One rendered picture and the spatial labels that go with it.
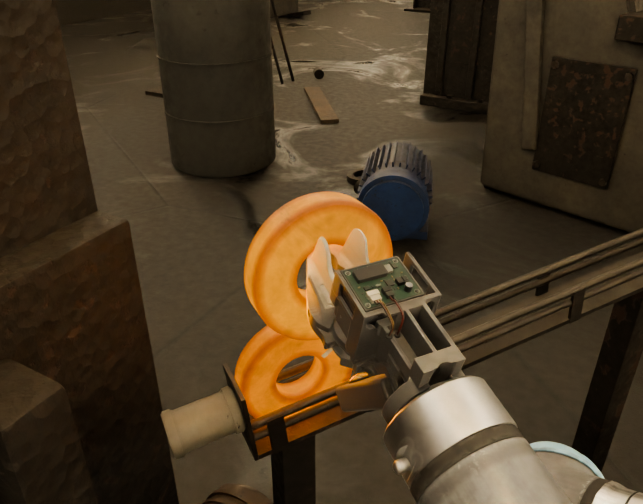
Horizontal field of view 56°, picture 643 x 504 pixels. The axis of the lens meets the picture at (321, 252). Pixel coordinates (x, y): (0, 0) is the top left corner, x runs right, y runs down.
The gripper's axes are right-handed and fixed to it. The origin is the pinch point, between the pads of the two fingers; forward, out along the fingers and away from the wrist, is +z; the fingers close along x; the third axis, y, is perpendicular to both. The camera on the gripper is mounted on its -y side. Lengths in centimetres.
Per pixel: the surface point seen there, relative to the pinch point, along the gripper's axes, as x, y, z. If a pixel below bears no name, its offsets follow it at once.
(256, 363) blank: 5.7, -18.4, 1.4
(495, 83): -166, -85, 150
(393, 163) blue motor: -99, -97, 123
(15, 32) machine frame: 22.9, 10.3, 31.5
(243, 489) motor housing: 8.7, -39.6, -3.8
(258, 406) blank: 5.9, -25.0, -0.5
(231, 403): 9.2, -23.2, 0.1
